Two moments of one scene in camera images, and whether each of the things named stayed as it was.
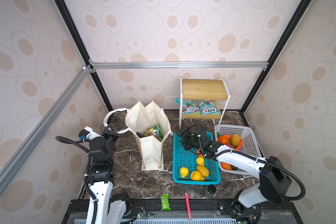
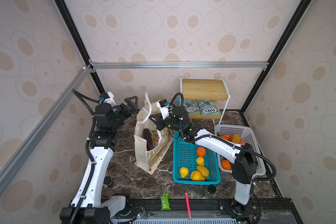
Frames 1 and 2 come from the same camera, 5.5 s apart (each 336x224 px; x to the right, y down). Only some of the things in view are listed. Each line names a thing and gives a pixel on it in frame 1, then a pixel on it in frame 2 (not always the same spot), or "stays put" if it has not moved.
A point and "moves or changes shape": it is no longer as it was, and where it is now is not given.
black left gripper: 112,133 -> 131,104
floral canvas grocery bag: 138,119 moves or changes shape
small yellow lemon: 200,160 stays put
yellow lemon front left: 184,171 stays put
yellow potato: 235,139 stays put
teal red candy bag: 189,106 stays put
